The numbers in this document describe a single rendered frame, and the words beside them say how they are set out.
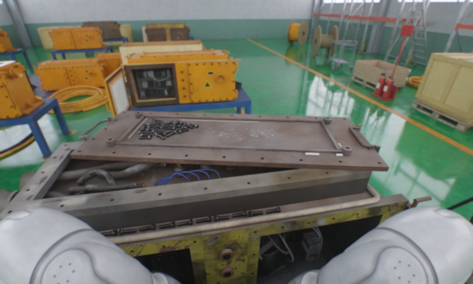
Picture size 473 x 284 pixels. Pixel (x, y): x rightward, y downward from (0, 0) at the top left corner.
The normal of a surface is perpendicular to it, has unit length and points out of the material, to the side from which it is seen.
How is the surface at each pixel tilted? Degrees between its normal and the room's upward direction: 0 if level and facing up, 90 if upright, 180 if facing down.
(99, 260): 52
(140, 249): 90
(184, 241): 90
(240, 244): 90
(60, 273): 23
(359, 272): 66
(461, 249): 39
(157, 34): 90
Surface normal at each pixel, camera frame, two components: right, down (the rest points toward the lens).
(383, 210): 0.19, 0.48
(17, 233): -0.15, -0.70
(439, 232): 0.08, -0.79
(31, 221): 0.00, -0.91
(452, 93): -0.99, 0.07
